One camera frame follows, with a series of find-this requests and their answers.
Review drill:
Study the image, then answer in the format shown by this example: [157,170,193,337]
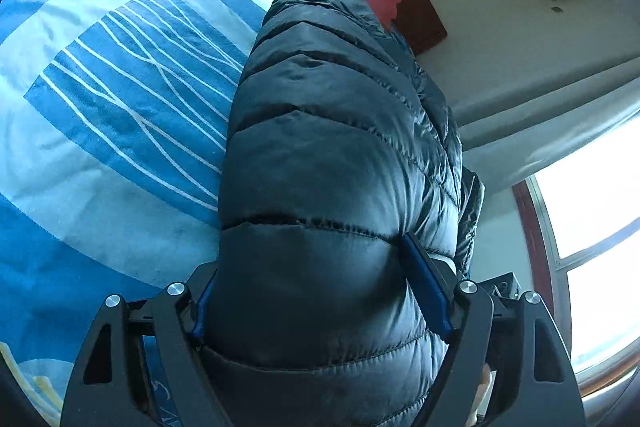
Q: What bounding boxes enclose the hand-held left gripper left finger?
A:
[60,261,221,427]

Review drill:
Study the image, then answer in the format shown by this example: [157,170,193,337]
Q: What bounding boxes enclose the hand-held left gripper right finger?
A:
[402,233,587,427]

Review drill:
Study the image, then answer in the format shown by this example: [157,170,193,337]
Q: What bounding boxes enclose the dark puffer jacket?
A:
[197,0,487,427]

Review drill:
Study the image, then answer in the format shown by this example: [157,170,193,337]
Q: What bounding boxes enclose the long white curtain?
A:
[447,57,640,200]

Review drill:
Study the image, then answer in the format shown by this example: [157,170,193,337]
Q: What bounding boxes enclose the blue patterned bedsheet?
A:
[0,0,351,427]

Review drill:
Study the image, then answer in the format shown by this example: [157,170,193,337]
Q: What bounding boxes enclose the window with red-brown frame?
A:
[511,109,640,400]

